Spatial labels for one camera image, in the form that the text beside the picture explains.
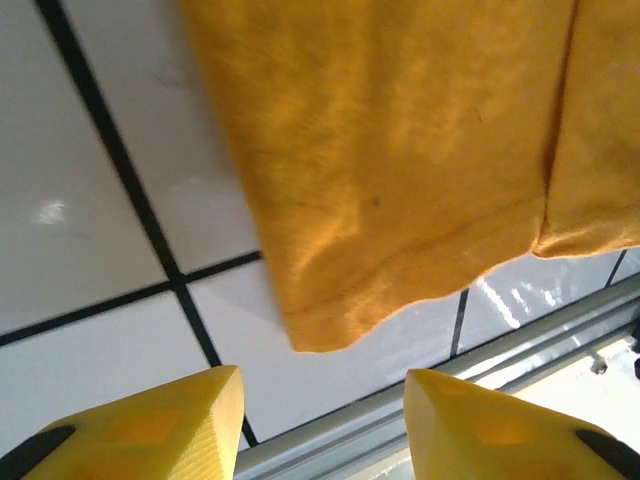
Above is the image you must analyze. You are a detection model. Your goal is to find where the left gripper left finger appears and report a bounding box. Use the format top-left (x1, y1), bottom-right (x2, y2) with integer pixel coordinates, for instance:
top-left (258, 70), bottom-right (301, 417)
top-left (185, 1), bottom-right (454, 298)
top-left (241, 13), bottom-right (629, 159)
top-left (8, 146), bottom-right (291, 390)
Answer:
top-left (0, 364), bottom-right (246, 480)

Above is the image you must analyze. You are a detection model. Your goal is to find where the aluminium rail frame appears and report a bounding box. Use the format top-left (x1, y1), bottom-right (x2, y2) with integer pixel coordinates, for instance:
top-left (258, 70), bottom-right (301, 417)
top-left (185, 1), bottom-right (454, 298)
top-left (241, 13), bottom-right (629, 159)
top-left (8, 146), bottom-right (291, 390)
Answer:
top-left (234, 277), bottom-right (640, 480)

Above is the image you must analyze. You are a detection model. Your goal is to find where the yellow t-shirt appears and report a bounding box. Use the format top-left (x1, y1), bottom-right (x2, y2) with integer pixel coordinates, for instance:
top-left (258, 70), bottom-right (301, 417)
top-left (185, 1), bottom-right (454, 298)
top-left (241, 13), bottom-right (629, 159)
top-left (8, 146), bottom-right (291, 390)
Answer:
top-left (177, 0), bottom-right (640, 354)

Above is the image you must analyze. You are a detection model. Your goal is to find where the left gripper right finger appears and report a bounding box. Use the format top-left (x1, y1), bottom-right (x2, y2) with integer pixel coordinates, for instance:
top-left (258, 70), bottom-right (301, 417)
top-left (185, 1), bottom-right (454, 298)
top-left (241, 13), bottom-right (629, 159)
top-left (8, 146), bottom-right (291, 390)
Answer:
top-left (403, 368), bottom-right (640, 480)

